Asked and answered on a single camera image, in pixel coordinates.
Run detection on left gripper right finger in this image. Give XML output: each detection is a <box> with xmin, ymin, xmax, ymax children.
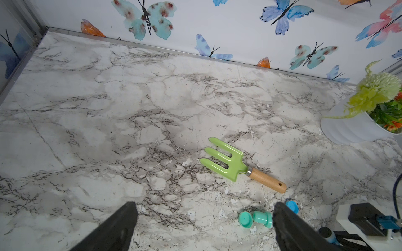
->
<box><xmin>273</xmin><ymin>202</ymin><xmax>340</xmax><ymax>251</ymax></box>

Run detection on potted flower plant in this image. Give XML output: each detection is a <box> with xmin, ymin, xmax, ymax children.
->
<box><xmin>320</xmin><ymin>62</ymin><xmax>402</xmax><ymax>144</ymax></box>

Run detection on teal stamp lying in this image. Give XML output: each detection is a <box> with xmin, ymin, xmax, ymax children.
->
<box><xmin>252</xmin><ymin>211</ymin><xmax>273</xmax><ymax>228</ymax></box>

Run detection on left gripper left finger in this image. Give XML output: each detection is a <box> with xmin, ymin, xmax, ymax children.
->
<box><xmin>71</xmin><ymin>202</ymin><xmax>138</xmax><ymax>251</ymax></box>

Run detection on teal cap near fork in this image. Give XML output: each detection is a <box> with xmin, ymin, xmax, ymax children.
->
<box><xmin>238</xmin><ymin>211</ymin><xmax>253</xmax><ymax>229</ymax></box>

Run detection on blue stamp cap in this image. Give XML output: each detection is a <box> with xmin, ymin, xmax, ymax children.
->
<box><xmin>285</xmin><ymin>200</ymin><xmax>299</xmax><ymax>214</ymax></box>

